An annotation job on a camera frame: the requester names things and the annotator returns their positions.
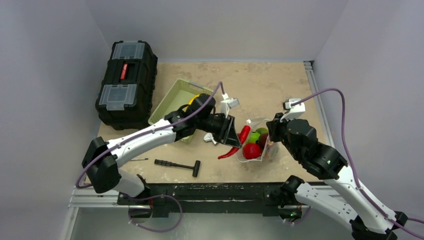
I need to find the dark red apple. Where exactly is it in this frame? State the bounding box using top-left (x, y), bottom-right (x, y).
top-left (257, 132), bottom-right (269, 149)

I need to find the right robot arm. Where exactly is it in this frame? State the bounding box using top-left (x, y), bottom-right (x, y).
top-left (266, 113), bottom-right (408, 240)

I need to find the green watermelon toy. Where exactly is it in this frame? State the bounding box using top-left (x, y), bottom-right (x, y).
top-left (245, 131), bottom-right (261, 144)

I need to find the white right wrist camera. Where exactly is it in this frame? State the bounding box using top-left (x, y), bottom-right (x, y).
top-left (280, 98), bottom-right (306, 122)

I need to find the yellow banana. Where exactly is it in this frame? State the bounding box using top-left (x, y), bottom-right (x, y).
top-left (184, 94), bottom-right (200, 112)

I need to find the pale green perforated basket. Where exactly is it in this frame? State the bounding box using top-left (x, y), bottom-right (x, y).
top-left (148, 78), bottom-right (213, 125)

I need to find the red handled adjustable wrench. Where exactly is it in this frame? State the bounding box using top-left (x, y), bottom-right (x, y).
top-left (203, 133), bottom-right (218, 145)

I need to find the red tomato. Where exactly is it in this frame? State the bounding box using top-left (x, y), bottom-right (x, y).
top-left (242, 143), bottom-right (262, 160)

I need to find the black plastic toolbox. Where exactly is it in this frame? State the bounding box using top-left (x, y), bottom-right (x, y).
top-left (95, 40), bottom-right (158, 131)

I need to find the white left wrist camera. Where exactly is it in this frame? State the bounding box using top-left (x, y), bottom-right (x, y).
top-left (220, 93), bottom-right (240, 117)

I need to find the red chili pepper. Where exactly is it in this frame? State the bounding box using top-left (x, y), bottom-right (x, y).
top-left (217, 124), bottom-right (252, 161)

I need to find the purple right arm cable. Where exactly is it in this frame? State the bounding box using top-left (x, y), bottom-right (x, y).
top-left (288, 87), bottom-right (424, 239)

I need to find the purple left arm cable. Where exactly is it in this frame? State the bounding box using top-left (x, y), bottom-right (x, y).
top-left (75, 81), bottom-right (226, 190)

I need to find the green bell pepper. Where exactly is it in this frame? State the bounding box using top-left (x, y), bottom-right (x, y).
top-left (255, 127), bottom-right (269, 135)

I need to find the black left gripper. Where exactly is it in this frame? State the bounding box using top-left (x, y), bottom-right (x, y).
top-left (195, 112), bottom-right (241, 147)

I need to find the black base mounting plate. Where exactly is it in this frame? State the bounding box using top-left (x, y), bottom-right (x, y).
top-left (117, 183), bottom-right (314, 220)

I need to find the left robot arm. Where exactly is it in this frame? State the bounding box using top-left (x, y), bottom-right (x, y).
top-left (82, 93), bottom-right (243, 205)

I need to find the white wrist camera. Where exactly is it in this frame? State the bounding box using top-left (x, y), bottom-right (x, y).
top-left (220, 93), bottom-right (240, 117)
top-left (280, 98), bottom-right (306, 122)

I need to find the black hammer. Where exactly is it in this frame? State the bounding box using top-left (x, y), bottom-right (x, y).
top-left (154, 159), bottom-right (201, 178)

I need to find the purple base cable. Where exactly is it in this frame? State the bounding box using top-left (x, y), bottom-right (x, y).
top-left (128, 194), bottom-right (184, 233)

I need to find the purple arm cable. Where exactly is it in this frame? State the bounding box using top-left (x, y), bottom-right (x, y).
top-left (288, 87), bottom-right (424, 239)
top-left (75, 81), bottom-right (226, 190)

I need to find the clear zip top bag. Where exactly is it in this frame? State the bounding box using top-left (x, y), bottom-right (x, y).
top-left (236, 118), bottom-right (279, 163)

